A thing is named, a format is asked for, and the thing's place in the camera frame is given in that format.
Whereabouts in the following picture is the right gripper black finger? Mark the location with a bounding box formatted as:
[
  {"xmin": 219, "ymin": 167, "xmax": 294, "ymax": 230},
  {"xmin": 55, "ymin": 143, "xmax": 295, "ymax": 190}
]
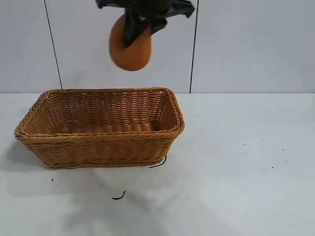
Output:
[
  {"xmin": 149, "ymin": 18, "xmax": 169, "ymax": 35},
  {"xmin": 124, "ymin": 7, "xmax": 150, "ymax": 48}
]

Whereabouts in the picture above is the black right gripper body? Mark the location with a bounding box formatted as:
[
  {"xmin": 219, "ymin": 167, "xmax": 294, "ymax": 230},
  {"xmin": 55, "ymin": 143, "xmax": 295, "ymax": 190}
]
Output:
[{"xmin": 95, "ymin": 0, "xmax": 195, "ymax": 19}]

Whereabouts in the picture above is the brown woven wicker basket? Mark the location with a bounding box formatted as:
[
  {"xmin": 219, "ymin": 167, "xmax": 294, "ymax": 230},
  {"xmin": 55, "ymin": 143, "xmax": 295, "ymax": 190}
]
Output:
[{"xmin": 14, "ymin": 86, "xmax": 186, "ymax": 170}]

